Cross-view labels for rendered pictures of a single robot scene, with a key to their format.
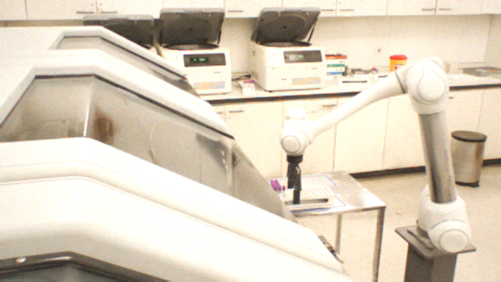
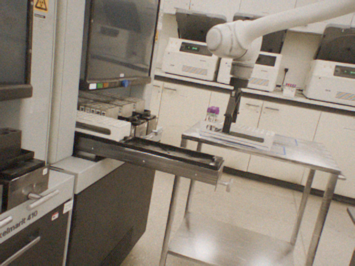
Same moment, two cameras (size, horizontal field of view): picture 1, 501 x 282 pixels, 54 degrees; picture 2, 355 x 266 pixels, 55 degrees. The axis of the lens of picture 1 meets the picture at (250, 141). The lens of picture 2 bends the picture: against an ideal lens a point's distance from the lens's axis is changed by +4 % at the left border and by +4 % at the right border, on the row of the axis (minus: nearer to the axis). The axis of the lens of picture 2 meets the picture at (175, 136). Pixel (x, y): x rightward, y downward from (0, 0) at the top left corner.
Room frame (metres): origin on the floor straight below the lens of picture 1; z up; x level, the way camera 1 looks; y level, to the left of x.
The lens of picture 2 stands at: (0.75, -0.68, 1.14)
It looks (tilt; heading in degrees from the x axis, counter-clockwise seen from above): 14 degrees down; 29
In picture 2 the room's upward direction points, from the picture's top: 10 degrees clockwise
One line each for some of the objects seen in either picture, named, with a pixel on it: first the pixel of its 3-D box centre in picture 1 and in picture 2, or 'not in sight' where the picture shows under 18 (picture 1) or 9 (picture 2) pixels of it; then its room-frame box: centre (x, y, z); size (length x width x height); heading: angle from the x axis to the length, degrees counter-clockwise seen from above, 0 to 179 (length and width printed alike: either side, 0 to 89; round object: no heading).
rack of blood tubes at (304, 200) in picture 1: (300, 198); (236, 132); (2.07, -0.23, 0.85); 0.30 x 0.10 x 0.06; 101
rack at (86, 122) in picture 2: not in sight; (86, 124); (1.60, 0.16, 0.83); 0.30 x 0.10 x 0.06; 106
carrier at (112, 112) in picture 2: not in sight; (110, 114); (1.75, 0.19, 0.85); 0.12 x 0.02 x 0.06; 16
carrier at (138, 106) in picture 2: not in sight; (138, 106); (2.05, 0.27, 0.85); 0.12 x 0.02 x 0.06; 15
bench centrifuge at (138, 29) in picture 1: (121, 53); (198, 46); (4.05, 1.06, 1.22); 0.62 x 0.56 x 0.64; 14
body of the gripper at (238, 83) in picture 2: (294, 162); (237, 88); (2.06, -0.20, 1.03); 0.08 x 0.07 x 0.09; 11
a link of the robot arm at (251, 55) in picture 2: (295, 124); (246, 41); (2.05, -0.20, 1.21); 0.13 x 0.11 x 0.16; 170
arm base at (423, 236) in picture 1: (432, 229); not in sight; (2.01, -0.84, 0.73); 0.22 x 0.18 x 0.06; 16
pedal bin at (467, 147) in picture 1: (466, 157); not in sight; (4.34, -2.03, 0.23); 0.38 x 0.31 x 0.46; 16
